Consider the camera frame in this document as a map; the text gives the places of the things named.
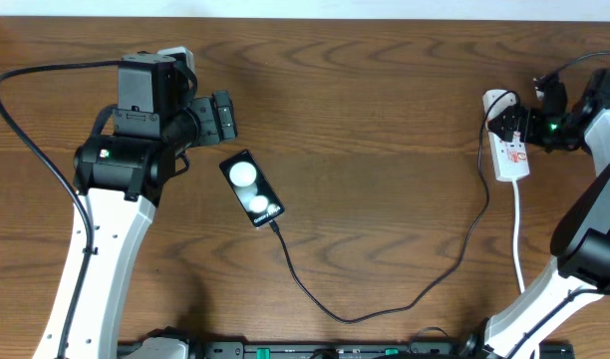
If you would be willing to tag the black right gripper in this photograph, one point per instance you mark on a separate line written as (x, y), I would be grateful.
(530, 132)

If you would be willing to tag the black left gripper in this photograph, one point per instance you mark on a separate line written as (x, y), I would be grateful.
(216, 127)

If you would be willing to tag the black smartphone with lit screen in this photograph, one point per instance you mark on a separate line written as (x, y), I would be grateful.
(251, 188)

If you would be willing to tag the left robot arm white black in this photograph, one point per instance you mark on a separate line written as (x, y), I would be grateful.
(119, 179)

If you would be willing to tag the white power strip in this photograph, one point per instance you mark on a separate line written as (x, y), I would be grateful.
(509, 157)

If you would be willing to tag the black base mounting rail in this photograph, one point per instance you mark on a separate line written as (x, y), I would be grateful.
(238, 350)

